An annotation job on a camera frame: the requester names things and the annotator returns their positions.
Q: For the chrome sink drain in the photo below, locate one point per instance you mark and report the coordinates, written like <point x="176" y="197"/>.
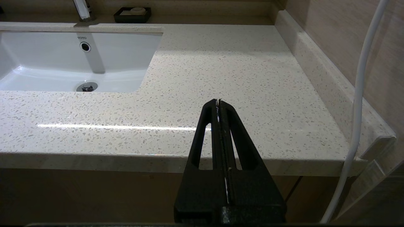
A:
<point x="87" y="86"/>

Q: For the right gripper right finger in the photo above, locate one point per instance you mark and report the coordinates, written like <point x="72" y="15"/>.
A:
<point x="252" y="195"/>

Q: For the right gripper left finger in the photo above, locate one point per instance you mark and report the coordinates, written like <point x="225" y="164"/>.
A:
<point x="202" y="189"/>

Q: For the black soap dish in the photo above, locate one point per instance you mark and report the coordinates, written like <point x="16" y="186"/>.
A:
<point x="132" y="19"/>

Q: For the wooden vanity cabinet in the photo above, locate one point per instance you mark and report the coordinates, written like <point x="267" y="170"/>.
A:
<point x="94" y="195"/>

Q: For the white sink basin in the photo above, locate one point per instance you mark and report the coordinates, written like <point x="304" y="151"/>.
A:
<point x="120" y="56"/>

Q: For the round soap bar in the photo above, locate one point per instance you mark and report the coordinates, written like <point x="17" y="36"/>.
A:
<point x="137" y="11"/>

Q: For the chrome faucet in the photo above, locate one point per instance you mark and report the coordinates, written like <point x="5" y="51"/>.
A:
<point x="82" y="8"/>

